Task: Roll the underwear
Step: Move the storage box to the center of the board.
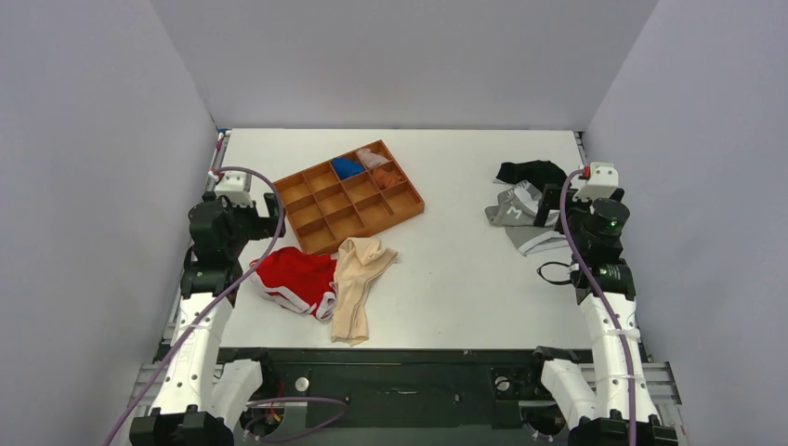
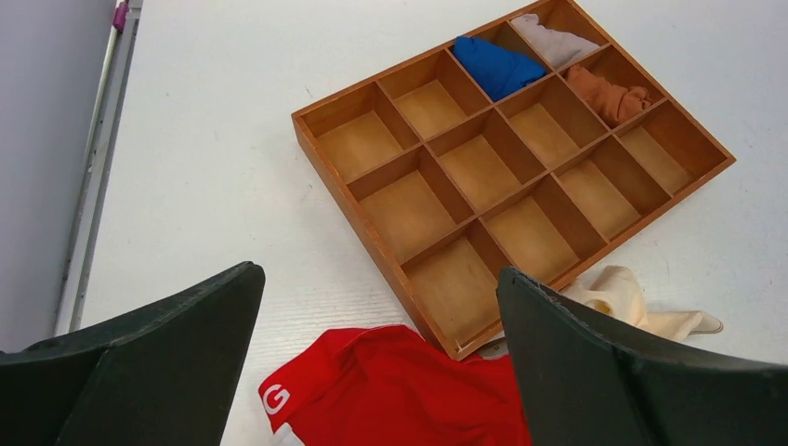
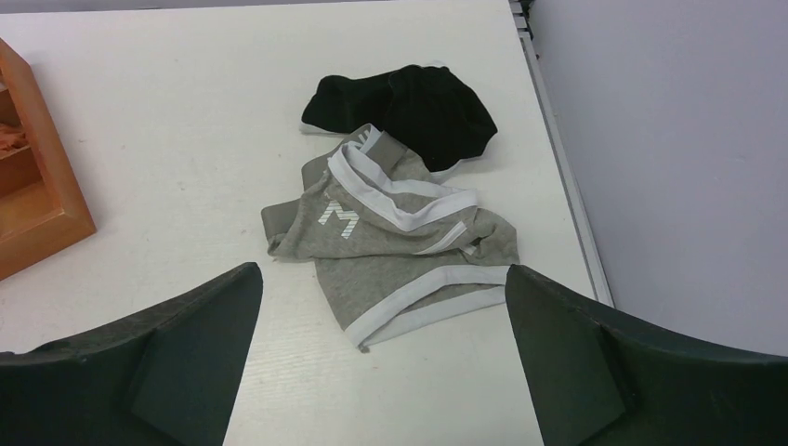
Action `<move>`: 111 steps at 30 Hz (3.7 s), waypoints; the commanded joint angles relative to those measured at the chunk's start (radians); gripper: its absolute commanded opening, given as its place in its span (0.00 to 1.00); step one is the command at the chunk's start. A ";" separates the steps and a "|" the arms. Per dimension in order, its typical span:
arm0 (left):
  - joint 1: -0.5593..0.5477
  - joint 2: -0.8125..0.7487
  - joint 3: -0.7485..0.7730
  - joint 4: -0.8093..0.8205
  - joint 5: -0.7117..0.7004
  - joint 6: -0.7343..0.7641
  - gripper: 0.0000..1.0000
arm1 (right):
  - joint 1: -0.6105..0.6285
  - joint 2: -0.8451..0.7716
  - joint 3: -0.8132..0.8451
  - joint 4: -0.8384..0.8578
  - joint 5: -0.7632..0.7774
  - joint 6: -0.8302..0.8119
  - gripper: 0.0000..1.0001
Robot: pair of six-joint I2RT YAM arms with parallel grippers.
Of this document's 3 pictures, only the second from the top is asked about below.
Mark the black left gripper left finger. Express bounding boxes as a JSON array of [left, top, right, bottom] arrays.
[[1, 262, 266, 445]]

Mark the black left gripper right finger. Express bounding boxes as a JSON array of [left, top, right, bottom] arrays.
[[496, 267, 787, 445]]

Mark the cream beige underwear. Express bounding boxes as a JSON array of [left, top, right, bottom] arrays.
[[562, 266, 724, 342]]

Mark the red underwear white band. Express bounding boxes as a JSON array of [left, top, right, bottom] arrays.
[[258, 325, 532, 445]]

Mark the orange-brown rolled underwear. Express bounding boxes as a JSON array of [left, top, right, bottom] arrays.
[[567, 65, 653, 128]]

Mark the blue rolled underwear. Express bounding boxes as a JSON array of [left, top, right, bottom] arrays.
[[452, 36, 546, 101]]

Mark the wooden compartment tray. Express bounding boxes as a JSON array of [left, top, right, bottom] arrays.
[[292, 1, 734, 360]]

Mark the aluminium table edge rail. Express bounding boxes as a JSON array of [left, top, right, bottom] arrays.
[[54, 0, 144, 336]]

